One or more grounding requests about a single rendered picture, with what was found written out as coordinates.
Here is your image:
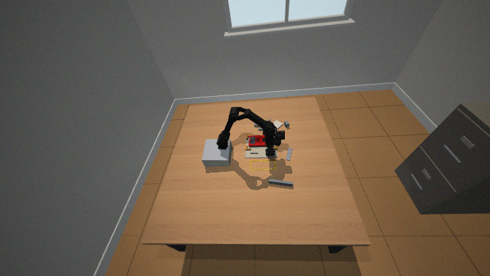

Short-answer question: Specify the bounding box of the beige flat square plate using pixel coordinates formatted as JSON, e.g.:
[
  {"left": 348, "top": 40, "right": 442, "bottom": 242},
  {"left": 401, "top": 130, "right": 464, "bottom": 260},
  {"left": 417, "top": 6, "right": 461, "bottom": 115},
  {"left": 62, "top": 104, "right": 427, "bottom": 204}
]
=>
[{"left": 274, "top": 120, "right": 283, "bottom": 129}]

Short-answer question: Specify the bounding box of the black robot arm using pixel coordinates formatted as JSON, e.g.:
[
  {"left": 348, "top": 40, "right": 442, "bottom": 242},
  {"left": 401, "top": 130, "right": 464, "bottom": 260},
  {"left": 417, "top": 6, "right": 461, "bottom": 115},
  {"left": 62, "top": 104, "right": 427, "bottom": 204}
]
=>
[{"left": 217, "top": 107, "right": 285, "bottom": 150}]

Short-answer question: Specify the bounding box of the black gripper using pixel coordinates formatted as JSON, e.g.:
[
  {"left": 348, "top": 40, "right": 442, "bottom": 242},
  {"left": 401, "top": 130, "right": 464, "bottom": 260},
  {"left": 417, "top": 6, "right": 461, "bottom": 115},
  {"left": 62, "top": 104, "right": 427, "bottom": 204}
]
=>
[{"left": 265, "top": 139, "right": 275, "bottom": 156}]

